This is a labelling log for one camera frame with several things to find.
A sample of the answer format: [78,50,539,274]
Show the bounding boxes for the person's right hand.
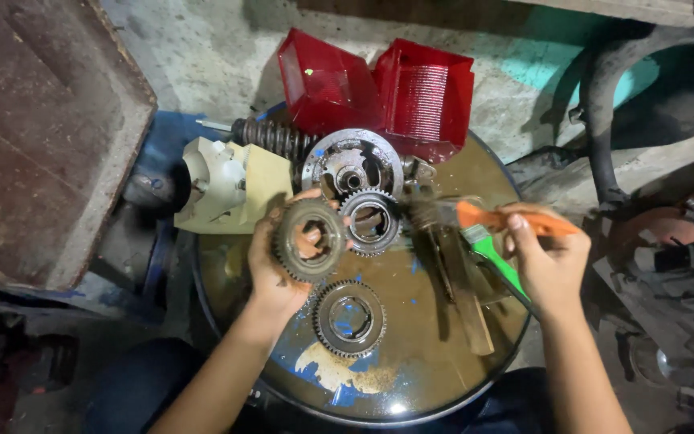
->
[495,203,592,320]

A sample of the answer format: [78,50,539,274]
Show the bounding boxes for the person's left hand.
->
[247,187,354,323]

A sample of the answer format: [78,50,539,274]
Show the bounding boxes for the greasy steel gear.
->
[271,198,348,283]

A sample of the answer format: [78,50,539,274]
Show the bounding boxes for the orange handled brush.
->
[396,197,583,239]

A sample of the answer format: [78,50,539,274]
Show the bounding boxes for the large flat steel gear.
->
[312,279,388,360]

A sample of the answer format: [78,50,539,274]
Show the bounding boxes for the cream plastic housing part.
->
[173,136,295,235]

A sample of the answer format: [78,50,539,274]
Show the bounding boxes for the shiny steel gear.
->
[339,187,404,258]

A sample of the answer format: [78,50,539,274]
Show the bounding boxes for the heap of engine parts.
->
[582,193,694,417]

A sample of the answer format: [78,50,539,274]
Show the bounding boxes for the blue round metal drum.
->
[191,102,532,426]

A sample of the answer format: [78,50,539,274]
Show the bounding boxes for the black coil spring shock absorber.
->
[195,117,320,165]

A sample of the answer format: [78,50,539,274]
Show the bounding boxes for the round metal clutch housing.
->
[300,128,405,203]

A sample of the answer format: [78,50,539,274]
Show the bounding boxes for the person's legs in dark trousers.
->
[82,338,565,434]

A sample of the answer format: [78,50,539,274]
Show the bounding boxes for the red tail light lens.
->
[372,39,476,165]
[278,28,384,136]

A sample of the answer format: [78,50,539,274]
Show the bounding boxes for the rusty brown metal table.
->
[0,0,159,293]

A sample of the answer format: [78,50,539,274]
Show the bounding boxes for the green handled brush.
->
[460,224,542,320]

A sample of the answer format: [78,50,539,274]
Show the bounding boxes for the wooden handled tool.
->
[410,202,496,357]

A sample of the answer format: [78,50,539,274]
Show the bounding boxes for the black rubber hose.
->
[569,27,685,209]

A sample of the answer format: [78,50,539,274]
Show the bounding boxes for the small metal bracket part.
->
[400,155,438,188]

